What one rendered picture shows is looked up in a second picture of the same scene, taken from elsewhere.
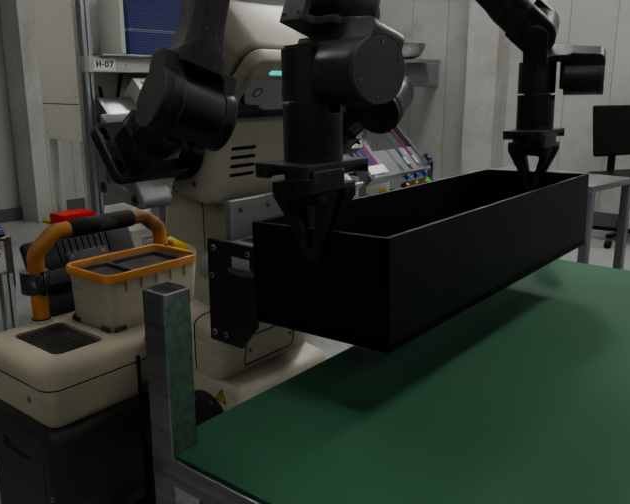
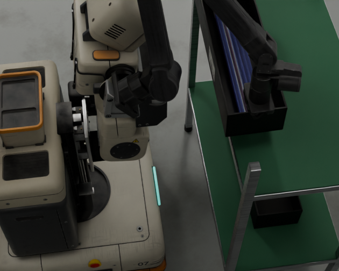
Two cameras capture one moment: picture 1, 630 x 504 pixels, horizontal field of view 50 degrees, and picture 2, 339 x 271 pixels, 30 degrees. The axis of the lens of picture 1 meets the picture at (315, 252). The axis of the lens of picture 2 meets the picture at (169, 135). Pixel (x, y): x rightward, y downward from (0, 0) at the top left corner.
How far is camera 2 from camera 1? 1.62 m
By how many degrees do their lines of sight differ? 56
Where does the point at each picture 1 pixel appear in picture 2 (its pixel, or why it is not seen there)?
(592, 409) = (312, 97)
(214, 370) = (131, 134)
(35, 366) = (48, 186)
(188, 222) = not seen: hidden behind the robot
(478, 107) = not seen: outside the picture
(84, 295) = (17, 137)
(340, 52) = (292, 84)
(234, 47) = not seen: hidden behind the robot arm
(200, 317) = (116, 119)
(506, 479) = (322, 143)
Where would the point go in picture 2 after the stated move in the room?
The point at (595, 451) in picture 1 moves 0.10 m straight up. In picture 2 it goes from (327, 117) to (335, 98)
